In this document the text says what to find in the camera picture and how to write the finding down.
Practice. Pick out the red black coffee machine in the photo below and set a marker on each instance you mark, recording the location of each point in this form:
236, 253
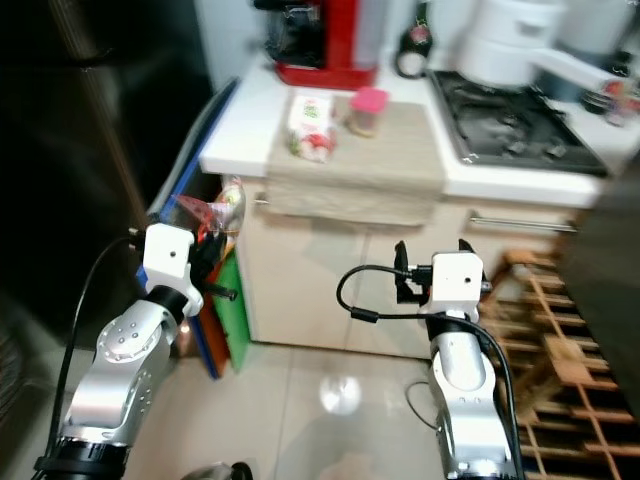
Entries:
330, 45

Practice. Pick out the small red patterned container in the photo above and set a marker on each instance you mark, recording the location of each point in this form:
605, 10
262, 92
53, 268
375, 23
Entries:
622, 100

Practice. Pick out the robot leg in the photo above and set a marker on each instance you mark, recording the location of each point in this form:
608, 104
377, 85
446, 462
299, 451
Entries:
220, 472

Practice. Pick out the blue flat board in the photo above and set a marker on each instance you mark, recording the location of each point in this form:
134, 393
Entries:
208, 350

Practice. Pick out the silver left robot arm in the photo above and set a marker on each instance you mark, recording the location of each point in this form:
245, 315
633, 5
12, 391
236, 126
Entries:
125, 350

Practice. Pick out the white green red food packet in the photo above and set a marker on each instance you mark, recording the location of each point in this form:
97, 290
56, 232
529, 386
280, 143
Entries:
311, 128

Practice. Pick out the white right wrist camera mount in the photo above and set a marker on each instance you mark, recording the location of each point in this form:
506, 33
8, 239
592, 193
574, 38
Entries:
458, 282

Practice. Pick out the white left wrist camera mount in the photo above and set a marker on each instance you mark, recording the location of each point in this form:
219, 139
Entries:
168, 260

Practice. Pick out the grey appliance panel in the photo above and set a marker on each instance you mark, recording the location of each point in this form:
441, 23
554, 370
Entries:
610, 280

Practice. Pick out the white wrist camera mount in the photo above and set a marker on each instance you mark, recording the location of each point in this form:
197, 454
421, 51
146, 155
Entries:
458, 282
168, 260

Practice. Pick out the black gas stove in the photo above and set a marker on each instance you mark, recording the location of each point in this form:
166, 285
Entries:
510, 125

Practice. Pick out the dark glass bottle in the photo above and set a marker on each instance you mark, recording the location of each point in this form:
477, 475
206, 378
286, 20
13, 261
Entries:
414, 45

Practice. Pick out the dark two-door fridge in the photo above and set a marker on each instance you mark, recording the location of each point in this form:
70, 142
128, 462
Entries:
50, 150

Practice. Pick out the clear red plastic food packet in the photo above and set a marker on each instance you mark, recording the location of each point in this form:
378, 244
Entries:
215, 212

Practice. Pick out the green flat board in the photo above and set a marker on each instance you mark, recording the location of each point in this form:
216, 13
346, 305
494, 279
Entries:
235, 320

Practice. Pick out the wooden slatted rack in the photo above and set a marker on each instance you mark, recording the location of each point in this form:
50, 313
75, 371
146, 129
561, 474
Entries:
550, 400

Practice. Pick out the jar with pink lid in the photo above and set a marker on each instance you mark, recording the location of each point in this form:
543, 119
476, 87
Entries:
366, 110

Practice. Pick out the beige counter cloth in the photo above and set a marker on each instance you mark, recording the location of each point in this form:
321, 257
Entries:
360, 180

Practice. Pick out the white kitchen cabinet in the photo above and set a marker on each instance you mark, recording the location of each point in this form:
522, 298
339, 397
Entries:
310, 290

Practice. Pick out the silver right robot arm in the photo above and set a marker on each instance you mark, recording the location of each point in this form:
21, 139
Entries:
460, 380

